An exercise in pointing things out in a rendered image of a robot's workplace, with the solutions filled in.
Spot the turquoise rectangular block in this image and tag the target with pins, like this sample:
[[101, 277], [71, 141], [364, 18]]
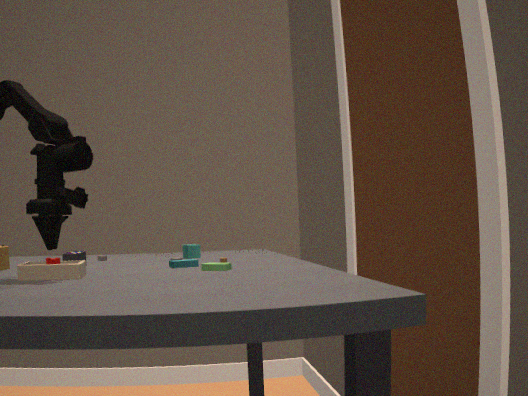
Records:
[[184, 263]]

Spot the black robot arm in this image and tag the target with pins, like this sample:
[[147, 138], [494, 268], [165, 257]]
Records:
[[70, 154]]

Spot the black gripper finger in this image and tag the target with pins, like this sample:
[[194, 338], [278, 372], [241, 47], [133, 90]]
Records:
[[46, 226], [57, 231]]

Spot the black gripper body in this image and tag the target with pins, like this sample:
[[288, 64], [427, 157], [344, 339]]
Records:
[[45, 204]]

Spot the teal cube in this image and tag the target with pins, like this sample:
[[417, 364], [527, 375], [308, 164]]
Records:
[[191, 251]]

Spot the light green rectangular block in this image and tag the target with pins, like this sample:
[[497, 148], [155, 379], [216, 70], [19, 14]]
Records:
[[219, 266]]

